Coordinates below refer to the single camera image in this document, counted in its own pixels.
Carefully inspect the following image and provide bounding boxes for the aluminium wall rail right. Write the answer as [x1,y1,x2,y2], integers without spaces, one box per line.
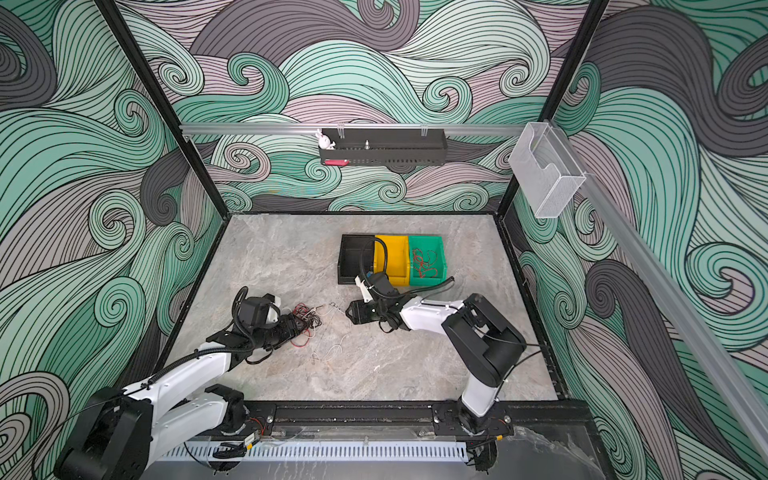
[548,122,768,457]

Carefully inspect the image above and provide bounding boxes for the aluminium wall rail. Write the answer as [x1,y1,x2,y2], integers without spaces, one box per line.
[548,122,768,457]
[179,122,525,137]

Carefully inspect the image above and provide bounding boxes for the yellow plastic bin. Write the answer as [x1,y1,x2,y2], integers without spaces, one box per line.
[373,235,411,287]

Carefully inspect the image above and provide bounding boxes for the red black white cables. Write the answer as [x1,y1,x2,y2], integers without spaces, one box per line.
[286,302,325,350]

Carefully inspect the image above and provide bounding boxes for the white rabbit figurine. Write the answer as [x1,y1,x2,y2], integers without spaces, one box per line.
[315,129,335,150]

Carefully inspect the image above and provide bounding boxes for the black plastic bin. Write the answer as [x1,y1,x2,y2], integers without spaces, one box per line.
[337,234,375,285]

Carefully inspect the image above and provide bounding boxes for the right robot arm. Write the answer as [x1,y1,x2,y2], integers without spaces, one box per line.
[337,234,529,420]

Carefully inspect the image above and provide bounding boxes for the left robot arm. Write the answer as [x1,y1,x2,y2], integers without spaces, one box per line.
[53,288,311,479]

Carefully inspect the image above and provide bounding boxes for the clear acrylic wall holder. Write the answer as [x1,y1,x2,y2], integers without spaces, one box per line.
[509,122,586,219]

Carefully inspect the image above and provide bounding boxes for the black wall shelf tray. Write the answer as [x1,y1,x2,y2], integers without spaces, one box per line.
[318,129,448,169]

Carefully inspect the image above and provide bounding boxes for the green plastic bin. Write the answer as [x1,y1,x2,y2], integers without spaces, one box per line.
[409,235,447,287]

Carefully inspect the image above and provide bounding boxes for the white cable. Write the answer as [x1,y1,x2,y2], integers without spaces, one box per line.
[311,304,355,364]

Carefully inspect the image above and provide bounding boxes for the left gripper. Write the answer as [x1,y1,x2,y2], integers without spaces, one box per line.
[253,312,308,350]

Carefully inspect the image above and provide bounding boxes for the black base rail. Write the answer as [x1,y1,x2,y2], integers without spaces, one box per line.
[244,400,591,437]

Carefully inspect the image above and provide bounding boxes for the aluminium wall rail back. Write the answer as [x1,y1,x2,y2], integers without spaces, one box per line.
[179,122,525,137]

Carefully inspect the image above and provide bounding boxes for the white slotted cable duct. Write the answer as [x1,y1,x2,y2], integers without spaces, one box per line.
[160,440,469,463]

